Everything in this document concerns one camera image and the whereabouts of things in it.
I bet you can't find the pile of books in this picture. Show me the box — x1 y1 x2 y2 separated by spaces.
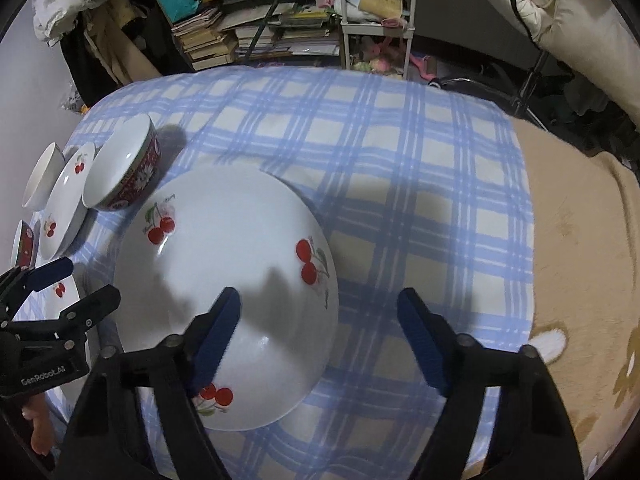
170 0 342 72

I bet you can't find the black hanging garment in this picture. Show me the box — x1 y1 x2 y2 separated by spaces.
60 0 196 106

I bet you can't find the black metal stand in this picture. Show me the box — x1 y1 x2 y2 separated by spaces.
430 50 551 133

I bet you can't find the white bowl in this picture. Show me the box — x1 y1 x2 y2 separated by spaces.
21 142 66 211

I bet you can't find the large cherry print plate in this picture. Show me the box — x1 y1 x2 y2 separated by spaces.
112 164 340 432

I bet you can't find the person's left hand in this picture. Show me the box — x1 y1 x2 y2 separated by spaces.
21 394 55 457

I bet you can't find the green pole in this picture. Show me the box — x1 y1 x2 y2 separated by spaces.
245 0 311 56

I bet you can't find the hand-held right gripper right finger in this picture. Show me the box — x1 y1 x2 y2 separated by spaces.
397 287 586 480

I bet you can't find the white puffer jacket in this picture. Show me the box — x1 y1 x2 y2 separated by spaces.
32 0 151 48

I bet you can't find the blue plaid cloth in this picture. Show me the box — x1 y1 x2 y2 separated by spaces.
30 66 536 480

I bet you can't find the white shelf cart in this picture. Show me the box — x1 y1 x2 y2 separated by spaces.
335 0 420 80

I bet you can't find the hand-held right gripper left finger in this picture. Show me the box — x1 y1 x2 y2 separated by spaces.
52 286 243 480

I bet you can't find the cream duvet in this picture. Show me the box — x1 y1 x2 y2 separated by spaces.
460 0 640 126

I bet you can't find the beige hanging coat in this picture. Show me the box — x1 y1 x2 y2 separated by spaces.
87 0 161 88

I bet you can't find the small red rimmed bowl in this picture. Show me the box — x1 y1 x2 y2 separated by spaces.
11 220 37 271

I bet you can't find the tan patterned blanket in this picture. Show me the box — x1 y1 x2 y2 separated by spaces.
465 117 640 480

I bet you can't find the small cherry print plate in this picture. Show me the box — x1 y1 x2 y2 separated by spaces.
39 142 97 261

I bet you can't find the red floral bowl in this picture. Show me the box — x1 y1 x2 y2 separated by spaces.
81 113 162 212

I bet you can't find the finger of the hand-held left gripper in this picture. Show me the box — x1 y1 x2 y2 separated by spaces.
0 257 75 322
5 284 122 348

